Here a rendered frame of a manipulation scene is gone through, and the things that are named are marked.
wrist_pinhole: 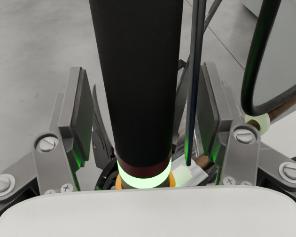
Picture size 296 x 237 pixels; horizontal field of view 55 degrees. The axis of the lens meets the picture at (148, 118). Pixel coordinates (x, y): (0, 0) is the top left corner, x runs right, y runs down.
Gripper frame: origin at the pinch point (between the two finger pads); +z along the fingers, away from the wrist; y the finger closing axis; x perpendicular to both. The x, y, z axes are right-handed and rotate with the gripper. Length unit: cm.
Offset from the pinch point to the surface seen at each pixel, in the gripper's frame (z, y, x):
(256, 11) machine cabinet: 257, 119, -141
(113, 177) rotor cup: 11.9, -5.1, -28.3
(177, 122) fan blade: 22.5, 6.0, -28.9
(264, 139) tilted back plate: 24, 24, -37
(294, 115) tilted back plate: 25.3, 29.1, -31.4
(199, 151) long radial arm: 21.5, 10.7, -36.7
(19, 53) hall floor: 215, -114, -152
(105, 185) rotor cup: 11.4, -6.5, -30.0
